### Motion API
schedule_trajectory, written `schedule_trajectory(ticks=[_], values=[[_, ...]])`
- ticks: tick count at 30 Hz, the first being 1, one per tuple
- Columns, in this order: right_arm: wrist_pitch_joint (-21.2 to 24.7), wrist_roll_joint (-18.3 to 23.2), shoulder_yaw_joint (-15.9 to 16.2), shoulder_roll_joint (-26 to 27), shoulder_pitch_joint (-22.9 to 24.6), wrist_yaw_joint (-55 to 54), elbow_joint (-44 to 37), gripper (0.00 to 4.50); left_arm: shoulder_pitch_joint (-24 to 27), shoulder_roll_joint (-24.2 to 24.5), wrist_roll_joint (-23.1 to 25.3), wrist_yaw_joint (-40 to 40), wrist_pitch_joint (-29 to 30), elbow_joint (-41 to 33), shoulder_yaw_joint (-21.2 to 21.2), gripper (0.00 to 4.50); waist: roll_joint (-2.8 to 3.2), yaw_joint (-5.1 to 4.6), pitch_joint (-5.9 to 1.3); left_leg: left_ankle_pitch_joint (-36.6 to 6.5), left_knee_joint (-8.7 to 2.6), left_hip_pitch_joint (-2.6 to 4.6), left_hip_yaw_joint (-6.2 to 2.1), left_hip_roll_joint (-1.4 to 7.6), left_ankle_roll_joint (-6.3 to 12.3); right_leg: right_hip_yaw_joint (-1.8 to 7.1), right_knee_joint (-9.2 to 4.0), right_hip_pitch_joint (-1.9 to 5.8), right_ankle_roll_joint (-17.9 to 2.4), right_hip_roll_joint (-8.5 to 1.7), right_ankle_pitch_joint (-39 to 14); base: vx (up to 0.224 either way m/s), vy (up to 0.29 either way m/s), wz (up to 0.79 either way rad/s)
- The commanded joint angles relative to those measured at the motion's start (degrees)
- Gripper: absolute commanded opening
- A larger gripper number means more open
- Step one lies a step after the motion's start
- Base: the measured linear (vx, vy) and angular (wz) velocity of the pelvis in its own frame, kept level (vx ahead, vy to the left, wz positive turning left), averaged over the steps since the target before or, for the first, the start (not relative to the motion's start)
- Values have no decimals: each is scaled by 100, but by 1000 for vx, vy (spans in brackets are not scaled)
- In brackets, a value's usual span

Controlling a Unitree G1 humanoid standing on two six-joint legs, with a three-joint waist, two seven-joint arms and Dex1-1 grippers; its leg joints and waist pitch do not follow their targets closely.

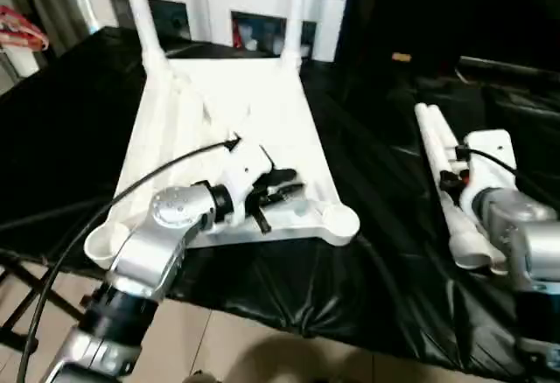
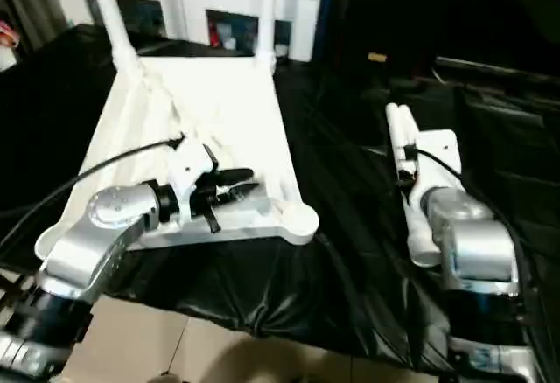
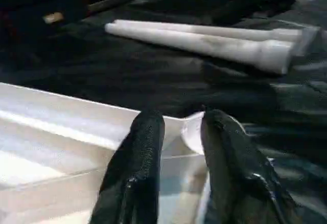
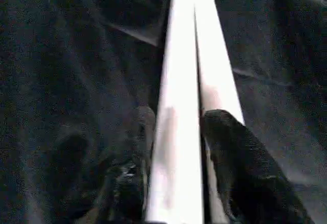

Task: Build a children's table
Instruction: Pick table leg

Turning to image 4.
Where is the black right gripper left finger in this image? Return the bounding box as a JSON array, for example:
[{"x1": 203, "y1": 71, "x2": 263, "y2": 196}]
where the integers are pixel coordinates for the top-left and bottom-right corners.
[{"x1": 105, "y1": 105, "x2": 157, "y2": 224}]

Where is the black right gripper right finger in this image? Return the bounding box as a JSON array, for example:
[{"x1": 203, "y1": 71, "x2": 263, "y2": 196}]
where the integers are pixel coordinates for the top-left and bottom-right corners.
[{"x1": 201, "y1": 109, "x2": 315, "y2": 224}]

